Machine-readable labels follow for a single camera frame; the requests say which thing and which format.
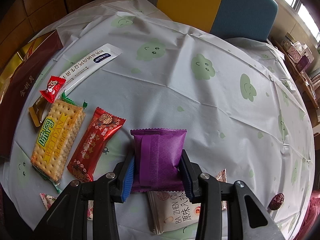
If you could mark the white Ba Zhen cake packet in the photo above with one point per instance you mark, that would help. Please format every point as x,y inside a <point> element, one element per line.
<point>173,214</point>

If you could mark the tissue box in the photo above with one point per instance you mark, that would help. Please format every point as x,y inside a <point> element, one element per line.
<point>288,45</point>

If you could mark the pale cloud-print tablecloth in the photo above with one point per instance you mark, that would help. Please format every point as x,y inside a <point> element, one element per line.
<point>241,108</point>

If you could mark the red gift box gold interior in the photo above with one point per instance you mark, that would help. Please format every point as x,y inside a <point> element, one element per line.
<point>26,66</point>

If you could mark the pink garment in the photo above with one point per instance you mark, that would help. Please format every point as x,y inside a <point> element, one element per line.
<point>311,215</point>

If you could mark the dark red jujube date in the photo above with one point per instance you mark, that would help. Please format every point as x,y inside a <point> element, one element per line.
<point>276,202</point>

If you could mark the window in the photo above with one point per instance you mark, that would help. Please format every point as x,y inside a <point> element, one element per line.
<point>305,16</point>

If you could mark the purple small box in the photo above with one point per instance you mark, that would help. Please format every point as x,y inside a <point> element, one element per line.
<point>303,63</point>

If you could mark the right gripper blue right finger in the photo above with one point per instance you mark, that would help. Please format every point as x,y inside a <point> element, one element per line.
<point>188,172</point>

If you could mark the green yellow soda cracker pack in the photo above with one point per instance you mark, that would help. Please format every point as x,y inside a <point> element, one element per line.
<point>55,139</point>

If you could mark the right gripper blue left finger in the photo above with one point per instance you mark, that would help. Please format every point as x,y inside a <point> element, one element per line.
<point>128,178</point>

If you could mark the purple snack packet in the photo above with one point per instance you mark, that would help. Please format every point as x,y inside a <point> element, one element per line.
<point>157,156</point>

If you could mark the red gold candy bar packet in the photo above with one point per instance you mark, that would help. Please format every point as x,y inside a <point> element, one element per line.
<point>101,129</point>

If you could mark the small red candy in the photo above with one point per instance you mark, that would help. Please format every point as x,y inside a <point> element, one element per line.
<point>54,84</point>

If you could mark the wooden side table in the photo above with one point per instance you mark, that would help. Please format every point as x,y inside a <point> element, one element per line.
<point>302,82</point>

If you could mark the long white gold sachet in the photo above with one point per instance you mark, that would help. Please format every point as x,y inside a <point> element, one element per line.
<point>74,75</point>

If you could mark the grey yellow blue chair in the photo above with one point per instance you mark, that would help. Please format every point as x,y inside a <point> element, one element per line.
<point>226,19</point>

